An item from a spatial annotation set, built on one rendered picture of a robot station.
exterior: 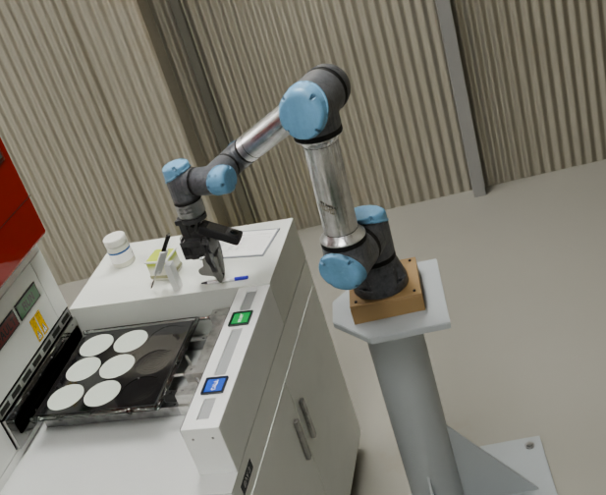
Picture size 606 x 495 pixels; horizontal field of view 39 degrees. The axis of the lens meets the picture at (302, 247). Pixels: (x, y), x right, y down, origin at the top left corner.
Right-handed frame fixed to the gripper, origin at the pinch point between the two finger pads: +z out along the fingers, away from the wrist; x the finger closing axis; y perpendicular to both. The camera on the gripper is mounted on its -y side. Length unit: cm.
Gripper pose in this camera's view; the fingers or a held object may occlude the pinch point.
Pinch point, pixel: (222, 276)
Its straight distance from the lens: 240.7
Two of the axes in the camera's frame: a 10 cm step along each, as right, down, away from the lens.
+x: -1.9, 4.9, -8.5
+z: 2.7, 8.6, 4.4
